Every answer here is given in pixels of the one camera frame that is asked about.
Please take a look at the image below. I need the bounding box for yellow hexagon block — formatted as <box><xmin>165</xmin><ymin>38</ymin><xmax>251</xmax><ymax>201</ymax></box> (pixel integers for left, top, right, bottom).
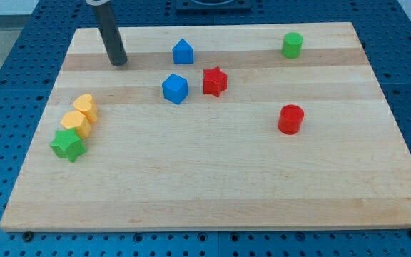
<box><xmin>60</xmin><ymin>111</ymin><xmax>91</xmax><ymax>139</ymax></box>

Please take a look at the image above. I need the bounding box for blue cube block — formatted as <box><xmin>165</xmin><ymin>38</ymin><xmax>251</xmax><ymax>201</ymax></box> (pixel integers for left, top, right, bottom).
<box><xmin>161</xmin><ymin>74</ymin><xmax>188</xmax><ymax>104</ymax></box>

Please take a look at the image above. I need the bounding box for wooden board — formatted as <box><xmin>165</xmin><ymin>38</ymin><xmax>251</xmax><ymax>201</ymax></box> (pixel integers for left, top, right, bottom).
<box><xmin>0</xmin><ymin>22</ymin><xmax>411</xmax><ymax>232</ymax></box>

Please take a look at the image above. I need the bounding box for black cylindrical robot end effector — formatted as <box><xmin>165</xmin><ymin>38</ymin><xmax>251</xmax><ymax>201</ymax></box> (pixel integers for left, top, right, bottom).
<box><xmin>86</xmin><ymin>0</ymin><xmax>128</xmax><ymax>66</ymax></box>

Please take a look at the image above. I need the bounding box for green cylinder block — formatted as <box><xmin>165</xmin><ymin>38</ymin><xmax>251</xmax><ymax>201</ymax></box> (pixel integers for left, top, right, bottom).
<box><xmin>281</xmin><ymin>32</ymin><xmax>303</xmax><ymax>59</ymax></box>

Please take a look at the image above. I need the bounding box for green star block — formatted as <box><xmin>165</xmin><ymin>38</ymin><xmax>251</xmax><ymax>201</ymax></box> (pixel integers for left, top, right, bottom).
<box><xmin>50</xmin><ymin>128</ymin><xmax>88</xmax><ymax>163</ymax></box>

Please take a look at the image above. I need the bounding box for yellow heart block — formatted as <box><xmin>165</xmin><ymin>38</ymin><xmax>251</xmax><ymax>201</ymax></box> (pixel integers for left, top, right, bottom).
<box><xmin>73</xmin><ymin>94</ymin><xmax>98</xmax><ymax>124</ymax></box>

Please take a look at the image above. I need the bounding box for red cylinder block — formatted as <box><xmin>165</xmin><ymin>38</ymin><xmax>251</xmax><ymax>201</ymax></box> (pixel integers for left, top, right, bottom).
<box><xmin>278</xmin><ymin>104</ymin><xmax>305</xmax><ymax>135</ymax></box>

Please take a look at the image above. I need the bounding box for blue house-shaped block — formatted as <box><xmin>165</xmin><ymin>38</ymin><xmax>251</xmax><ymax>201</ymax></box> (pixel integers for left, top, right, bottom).
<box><xmin>172</xmin><ymin>39</ymin><xmax>194</xmax><ymax>64</ymax></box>

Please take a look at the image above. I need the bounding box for red star block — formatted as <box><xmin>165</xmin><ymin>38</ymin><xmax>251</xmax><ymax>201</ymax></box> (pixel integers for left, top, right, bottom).
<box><xmin>203</xmin><ymin>66</ymin><xmax>228</xmax><ymax>97</ymax></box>

